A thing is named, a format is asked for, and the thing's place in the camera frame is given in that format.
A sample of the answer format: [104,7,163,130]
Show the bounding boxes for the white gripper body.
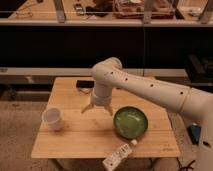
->
[90,92,111,106]

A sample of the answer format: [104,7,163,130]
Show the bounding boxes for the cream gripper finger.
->
[81,103,94,113]
[106,105,113,116]

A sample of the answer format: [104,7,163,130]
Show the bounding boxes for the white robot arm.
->
[82,57,213,171]

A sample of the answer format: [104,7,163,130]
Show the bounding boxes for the black rectangular device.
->
[76,80,94,88]

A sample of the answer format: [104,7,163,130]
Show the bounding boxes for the wooden table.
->
[31,77,180,159]

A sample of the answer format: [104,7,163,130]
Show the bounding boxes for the green bowl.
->
[113,106,148,139]

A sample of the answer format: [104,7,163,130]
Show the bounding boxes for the white plastic cup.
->
[42,108,62,131]

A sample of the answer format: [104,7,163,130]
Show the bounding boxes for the white tube bottle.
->
[102,140,138,171]

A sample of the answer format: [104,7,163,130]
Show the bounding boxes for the black object on shelf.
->
[86,2,112,17]

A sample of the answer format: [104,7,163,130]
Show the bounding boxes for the small grey device on shelf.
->
[73,3,85,15]

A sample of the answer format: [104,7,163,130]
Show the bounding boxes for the black floor cable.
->
[175,156,197,171]

